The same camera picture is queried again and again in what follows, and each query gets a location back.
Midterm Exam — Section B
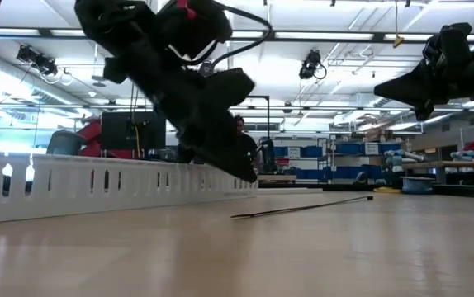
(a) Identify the white slotted cable raceway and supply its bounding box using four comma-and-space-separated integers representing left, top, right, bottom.
0, 150, 258, 226

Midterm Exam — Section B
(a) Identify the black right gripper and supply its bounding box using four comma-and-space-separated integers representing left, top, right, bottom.
373, 68, 474, 121

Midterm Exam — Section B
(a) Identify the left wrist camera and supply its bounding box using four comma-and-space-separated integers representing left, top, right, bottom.
156, 0, 235, 61

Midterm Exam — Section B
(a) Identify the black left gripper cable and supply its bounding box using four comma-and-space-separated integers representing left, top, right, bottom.
210, 2, 273, 69

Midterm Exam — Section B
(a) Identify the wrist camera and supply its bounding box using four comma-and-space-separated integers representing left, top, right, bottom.
424, 22, 474, 71
156, 0, 235, 61

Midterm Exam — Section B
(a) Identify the yellow hanging cable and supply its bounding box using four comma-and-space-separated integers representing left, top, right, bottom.
134, 123, 142, 160

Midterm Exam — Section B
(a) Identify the red machine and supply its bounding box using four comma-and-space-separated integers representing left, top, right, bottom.
78, 119, 135, 160

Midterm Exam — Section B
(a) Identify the person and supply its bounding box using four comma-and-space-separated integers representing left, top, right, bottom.
233, 115, 259, 168

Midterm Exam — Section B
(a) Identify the metal shelving rack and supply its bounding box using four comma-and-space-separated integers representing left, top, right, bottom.
272, 134, 405, 182

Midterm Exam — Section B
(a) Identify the round black ceiling sensor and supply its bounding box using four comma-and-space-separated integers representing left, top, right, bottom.
198, 59, 216, 78

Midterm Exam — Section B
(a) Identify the wooden workbench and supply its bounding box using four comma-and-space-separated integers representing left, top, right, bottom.
401, 159, 474, 186

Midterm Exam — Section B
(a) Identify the yellow ceiling drop cord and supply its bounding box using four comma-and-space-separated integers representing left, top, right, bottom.
392, 0, 405, 50

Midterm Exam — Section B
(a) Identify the black monitor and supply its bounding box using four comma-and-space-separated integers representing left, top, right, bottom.
101, 111, 167, 152

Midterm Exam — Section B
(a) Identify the grey foam roll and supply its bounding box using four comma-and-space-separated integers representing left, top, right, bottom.
384, 148, 428, 172
450, 150, 474, 163

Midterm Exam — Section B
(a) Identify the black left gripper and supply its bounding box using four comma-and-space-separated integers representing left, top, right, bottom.
103, 52, 258, 184

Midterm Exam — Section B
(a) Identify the black gantry frame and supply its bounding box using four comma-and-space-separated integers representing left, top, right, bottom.
247, 94, 271, 166

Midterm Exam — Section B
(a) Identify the black zip tie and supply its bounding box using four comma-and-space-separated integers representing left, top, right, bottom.
230, 195, 374, 220

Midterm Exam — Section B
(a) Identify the blue round tub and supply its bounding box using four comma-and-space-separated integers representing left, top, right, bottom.
401, 176, 435, 195

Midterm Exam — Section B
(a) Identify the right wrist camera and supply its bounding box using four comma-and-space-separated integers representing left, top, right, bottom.
424, 22, 474, 71

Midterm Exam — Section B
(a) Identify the office chair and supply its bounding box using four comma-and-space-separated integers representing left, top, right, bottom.
46, 130, 86, 157

